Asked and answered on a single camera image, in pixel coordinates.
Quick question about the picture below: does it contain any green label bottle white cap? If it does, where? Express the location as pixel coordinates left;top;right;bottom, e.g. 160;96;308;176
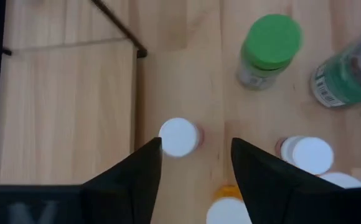
310;26;361;109

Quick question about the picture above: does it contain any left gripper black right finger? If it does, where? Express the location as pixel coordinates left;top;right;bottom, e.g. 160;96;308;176
230;138;361;224

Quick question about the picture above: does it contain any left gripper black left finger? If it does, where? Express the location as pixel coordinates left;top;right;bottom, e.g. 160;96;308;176
80;136;164;224

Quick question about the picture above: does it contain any small red bottle white cap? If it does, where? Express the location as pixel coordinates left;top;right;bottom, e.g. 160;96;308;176
157;117;205;159

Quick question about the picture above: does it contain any orange bottle white cap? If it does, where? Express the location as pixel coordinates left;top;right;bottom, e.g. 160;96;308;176
205;184;253;224

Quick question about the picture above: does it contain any green cap medicine bottle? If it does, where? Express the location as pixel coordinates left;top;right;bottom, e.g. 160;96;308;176
235;14;303;91

